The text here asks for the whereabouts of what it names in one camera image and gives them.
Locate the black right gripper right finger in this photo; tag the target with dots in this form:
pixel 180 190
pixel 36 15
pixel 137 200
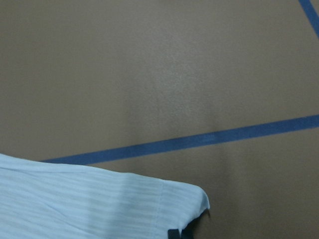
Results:
pixel 196 229

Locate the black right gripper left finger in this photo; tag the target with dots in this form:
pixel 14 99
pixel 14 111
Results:
pixel 173 234

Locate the light blue button-up shirt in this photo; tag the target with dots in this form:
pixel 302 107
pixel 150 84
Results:
pixel 40 200

